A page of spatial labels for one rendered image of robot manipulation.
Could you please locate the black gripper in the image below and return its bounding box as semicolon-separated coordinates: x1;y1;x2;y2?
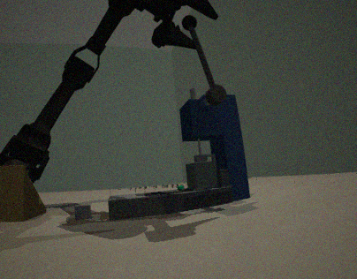
134;0;218;49

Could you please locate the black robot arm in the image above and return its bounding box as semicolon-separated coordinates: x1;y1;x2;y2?
0;0;138;183

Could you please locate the blue arbor press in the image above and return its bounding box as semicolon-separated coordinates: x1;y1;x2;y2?
108;15;250;221

